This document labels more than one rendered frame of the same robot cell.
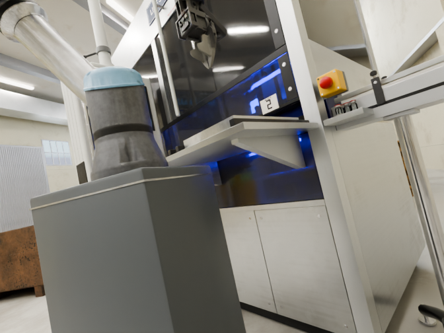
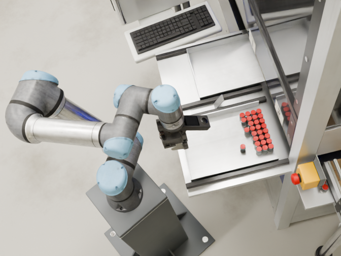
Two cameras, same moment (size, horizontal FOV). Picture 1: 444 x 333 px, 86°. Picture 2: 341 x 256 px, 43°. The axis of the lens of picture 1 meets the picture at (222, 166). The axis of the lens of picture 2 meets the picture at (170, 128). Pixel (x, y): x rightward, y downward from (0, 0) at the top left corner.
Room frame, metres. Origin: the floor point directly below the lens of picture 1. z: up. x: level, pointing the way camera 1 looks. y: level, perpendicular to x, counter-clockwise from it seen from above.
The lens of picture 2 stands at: (0.23, -0.48, 2.45)
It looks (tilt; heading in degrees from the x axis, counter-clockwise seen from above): 62 degrees down; 47
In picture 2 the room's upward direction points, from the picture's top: 19 degrees counter-clockwise
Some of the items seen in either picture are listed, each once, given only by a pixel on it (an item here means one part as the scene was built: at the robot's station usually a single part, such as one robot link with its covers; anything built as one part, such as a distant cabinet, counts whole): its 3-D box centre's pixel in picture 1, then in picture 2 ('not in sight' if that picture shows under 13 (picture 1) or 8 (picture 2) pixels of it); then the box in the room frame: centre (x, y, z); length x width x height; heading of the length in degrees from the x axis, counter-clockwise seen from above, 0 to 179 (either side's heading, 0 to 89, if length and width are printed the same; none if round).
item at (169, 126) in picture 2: not in sight; (171, 117); (0.68, -0.02, 1.32); 0.08 x 0.08 x 0.05
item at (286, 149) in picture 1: (273, 155); not in sight; (0.81, -0.18, 0.80); 0.34 x 0.03 x 0.13; 132
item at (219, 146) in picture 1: (222, 151); (226, 104); (1.00, -0.02, 0.87); 0.70 x 0.48 x 0.02; 42
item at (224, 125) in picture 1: (242, 133); (226, 140); (0.85, -0.10, 0.90); 0.34 x 0.26 x 0.04; 132
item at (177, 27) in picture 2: not in sight; (171, 28); (1.30, 0.43, 0.82); 0.40 x 0.14 x 0.02; 140
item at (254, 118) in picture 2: not in sight; (259, 131); (0.93, -0.20, 0.91); 0.18 x 0.02 x 0.05; 42
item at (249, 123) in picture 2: not in sight; (253, 133); (0.92, -0.18, 0.91); 0.18 x 0.02 x 0.05; 42
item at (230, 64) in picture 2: not in sight; (231, 64); (1.18, 0.04, 0.90); 0.34 x 0.26 x 0.04; 132
